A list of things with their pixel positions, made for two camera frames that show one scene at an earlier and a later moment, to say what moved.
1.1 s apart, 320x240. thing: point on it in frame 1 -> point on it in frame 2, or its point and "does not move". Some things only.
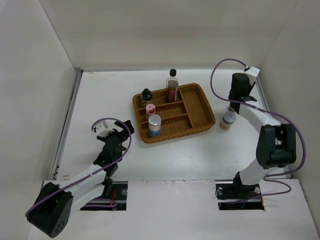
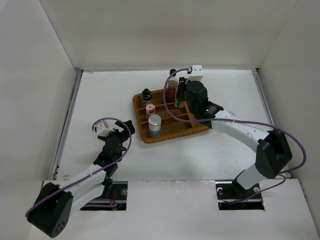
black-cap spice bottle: [146, 96] does not move
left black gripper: [123, 134] does not move
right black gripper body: [250, 87] -> [192, 109]
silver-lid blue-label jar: [154, 121] does not move
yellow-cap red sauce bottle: [230, 108] -> [178, 103]
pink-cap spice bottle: [150, 109] does not move
